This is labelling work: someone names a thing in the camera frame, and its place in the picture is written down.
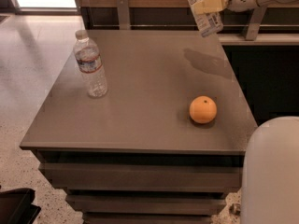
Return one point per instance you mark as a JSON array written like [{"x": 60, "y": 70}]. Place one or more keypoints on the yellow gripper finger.
[{"x": 210, "y": 6}]

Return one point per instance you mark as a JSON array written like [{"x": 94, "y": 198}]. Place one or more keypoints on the orange fruit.
[{"x": 203, "y": 110}]

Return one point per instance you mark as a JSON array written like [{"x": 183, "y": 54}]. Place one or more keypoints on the left metal bracket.
[{"x": 123, "y": 11}]

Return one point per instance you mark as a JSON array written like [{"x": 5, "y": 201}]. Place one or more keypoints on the blue label plastic bottle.
[{"x": 207, "y": 24}]

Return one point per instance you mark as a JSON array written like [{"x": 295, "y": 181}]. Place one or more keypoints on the right metal bracket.
[{"x": 252, "y": 29}]

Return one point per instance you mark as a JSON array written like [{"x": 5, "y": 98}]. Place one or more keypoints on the black object on floor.
[{"x": 16, "y": 206}]

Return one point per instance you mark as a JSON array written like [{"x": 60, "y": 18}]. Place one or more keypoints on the metal bracket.
[
  {"x": 123, "y": 11},
  {"x": 252, "y": 29}
]

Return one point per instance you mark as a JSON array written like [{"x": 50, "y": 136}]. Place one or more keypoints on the clear upright water bottle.
[{"x": 90, "y": 64}]

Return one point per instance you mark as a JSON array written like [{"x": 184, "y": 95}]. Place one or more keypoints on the grey drawer cabinet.
[{"x": 135, "y": 156}]

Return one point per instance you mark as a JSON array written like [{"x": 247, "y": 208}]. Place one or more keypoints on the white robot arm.
[{"x": 270, "y": 182}]

